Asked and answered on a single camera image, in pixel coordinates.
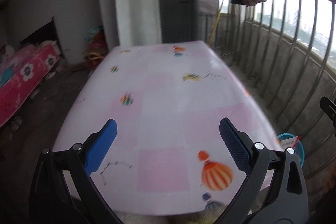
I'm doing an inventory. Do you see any steel balcony railing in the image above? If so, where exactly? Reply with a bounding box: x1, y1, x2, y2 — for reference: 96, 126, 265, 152
196, 0, 335, 184

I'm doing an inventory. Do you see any pink floral bedding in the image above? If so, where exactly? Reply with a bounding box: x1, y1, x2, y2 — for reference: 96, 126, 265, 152
1, 41, 60, 125

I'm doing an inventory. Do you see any dark green cabinet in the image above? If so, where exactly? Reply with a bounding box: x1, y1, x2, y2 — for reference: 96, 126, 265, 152
159, 0, 197, 44

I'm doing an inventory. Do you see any blue plastic trash basket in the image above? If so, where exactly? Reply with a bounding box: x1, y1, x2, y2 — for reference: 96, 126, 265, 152
278, 133, 305, 167

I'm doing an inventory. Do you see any pink balloon pattern tablecloth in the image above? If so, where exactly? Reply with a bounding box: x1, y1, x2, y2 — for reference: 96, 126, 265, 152
53, 41, 280, 215

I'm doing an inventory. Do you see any red white paper carton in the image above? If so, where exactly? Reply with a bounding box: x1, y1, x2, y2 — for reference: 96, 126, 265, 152
279, 134, 301, 149

